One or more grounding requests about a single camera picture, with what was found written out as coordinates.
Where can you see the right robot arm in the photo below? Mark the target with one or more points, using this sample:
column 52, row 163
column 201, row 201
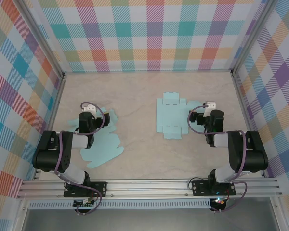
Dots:
column 253, row 154

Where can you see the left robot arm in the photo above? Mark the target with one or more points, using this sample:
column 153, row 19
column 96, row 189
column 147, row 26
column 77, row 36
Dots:
column 50, row 154

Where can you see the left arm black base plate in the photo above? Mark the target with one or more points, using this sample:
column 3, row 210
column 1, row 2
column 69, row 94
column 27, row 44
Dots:
column 101, row 188

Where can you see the aluminium frame post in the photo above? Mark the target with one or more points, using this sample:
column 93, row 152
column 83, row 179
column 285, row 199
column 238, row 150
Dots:
column 38, row 41
column 253, row 36

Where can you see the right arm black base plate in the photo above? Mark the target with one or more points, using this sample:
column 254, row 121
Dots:
column 200, row 187

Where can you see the teal blank with rounded flaps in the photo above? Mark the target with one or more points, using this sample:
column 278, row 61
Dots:
column 103, row 149

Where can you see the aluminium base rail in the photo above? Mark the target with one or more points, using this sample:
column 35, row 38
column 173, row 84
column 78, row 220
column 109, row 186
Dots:
column 147, row 187

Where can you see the aluminium back rail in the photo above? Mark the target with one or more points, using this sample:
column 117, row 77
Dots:
column 147, row 71

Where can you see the grey metal panel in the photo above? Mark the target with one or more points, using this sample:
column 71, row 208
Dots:
column 147, row 220

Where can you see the teal paper box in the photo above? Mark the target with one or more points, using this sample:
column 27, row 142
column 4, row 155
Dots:
column 171, row 115

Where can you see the aluminium side rail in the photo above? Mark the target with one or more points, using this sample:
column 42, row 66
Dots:
column 243, row 108
column 55, row 113

